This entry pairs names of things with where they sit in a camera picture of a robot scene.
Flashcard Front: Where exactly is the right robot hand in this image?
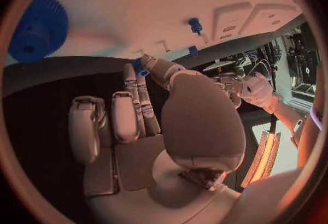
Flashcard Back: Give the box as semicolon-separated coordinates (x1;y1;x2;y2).
67;54;248;224

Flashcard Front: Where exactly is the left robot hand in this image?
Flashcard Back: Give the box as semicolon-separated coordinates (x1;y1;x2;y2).
211;75;244;109

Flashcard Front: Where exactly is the blue peg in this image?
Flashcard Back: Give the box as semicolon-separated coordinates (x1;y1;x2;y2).
187;45;199;58
187;17;204;36
131;57;150;77

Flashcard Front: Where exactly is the white task board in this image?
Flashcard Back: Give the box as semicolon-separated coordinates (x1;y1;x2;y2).
4;0;306;67

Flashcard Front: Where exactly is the glowing light bar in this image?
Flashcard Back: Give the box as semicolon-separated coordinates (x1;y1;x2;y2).
239;131;283;188

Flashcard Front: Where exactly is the dark workshop machine rack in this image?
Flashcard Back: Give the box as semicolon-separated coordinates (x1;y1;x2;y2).
283;22;322;104

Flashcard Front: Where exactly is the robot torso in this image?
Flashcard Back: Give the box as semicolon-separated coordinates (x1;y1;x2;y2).
296;103;324;170

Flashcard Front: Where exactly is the blue gear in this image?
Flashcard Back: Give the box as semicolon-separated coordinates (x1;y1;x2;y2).
7;0;70;64

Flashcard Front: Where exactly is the white cable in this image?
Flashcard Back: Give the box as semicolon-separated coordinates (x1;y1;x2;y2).
250;59;277;78

